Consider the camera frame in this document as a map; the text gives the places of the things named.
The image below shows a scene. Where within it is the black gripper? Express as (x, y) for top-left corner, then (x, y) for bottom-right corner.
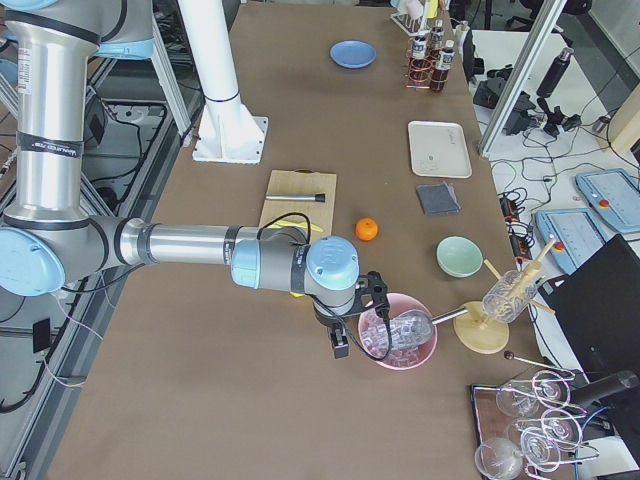
(312, 271), (389, 358)

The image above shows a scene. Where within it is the orange mandarin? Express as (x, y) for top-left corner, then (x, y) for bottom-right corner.
(354, 217), (379, 241)

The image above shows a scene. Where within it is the blue plate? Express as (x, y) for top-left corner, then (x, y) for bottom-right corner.
(329, 40), (377, 69)

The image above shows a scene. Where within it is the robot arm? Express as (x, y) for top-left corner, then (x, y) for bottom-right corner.
(1, 1), (390, 358)

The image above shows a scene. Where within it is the pink bowl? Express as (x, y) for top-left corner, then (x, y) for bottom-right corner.
(358, 293), (438, 370)

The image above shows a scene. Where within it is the clear ice cubes pile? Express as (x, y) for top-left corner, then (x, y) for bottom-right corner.
(359, 310), (429, 362)

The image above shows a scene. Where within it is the metal ice scoop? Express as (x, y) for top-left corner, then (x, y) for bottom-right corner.
(390, 307), (468, 350)

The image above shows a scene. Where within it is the wooden cutting board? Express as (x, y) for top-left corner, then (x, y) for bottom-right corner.
(258, 170), (337, 241)

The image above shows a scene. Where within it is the yellow plastic knife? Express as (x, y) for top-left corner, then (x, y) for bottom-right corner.
(270, 219), (324, 233)

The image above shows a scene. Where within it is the wooden cup stand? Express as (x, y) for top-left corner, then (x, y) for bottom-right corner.
(453, 240), (555, 354)

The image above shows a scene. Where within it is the mint green bowl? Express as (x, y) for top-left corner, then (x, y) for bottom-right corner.
(436, 236), (484, 278)

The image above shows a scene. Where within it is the steel cylinder muddler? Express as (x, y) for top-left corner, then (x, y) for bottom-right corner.
(265, 193), (326, 203)

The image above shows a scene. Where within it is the grey folded cloth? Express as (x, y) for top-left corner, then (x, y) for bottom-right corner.
(416, 182), (461, 216)

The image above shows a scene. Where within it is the wine glass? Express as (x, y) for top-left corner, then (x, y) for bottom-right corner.
(520, 427), (561, 473)
(474, 437), (523, 480)
(496, 380), (540, 418)

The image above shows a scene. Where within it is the clear glass cup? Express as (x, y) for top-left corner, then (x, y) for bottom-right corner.
(482, 270), (537, 324)

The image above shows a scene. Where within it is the cream serving tray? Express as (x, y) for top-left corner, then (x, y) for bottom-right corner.
(408, 120), (472, 179)

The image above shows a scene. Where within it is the blue teach pendant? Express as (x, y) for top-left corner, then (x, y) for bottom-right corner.
(534, 208), (609, 274)
(575, 168), (640, 234)

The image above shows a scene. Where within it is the dark drink bottle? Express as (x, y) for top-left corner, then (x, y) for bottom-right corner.
(430, 19), (444, 55)
(430, 40), (455, 92)
(408, 29), (430, 85)

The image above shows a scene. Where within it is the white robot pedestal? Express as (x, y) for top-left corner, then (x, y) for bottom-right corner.
(179, 0), (268, 165)

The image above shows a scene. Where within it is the copper wire bottle rack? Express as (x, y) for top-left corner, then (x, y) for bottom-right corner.
(405, 26), (454, 92)

